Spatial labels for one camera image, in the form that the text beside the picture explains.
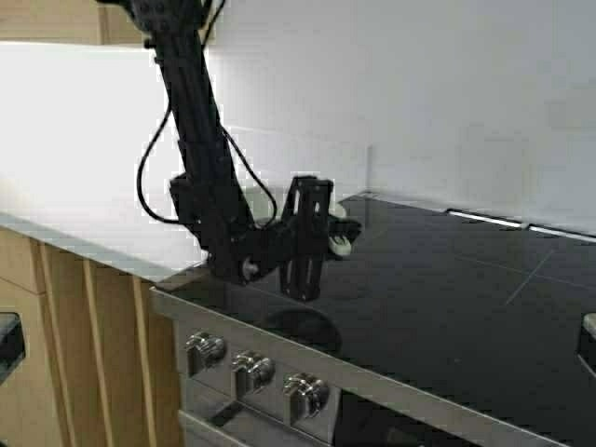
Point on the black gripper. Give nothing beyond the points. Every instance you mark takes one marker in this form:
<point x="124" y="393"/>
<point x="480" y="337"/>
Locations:
<point x="311" y="232"/>

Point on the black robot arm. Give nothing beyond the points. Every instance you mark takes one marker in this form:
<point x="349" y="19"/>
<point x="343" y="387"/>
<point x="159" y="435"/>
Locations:
<point x="209" y="202"/>

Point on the black glass cooktop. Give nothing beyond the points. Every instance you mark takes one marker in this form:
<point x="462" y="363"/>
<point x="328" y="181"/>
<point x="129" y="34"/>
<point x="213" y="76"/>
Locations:
<point x="483" y="315"/>

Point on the middle chrome stove knob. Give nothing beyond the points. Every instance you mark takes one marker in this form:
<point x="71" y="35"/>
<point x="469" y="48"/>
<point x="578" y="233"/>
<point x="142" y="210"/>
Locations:
<point x="250" y="373"/>

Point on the chrome stove knob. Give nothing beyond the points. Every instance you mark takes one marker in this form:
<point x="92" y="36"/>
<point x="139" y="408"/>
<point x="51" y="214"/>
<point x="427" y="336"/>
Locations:
<point x="305" y="396"/>
<point x="250" y="373"/>
<point x="203" y="351"/>

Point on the right chrome stove knob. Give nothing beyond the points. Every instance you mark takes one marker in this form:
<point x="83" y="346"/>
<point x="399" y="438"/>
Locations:
<point x="305" y="396"/>

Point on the left chrome stove knob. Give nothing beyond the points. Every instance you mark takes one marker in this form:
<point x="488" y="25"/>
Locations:
<point x="203" y="351"/>

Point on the stainless steel oven front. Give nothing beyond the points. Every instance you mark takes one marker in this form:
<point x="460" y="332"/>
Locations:
<point x="364" y="408"/>

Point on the light wood cabinet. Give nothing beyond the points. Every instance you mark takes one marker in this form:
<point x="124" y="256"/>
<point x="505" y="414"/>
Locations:
<point x="100" y="368"/>

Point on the left base bracket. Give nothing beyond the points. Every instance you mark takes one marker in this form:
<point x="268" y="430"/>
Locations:
<point x="12" y="344"/>

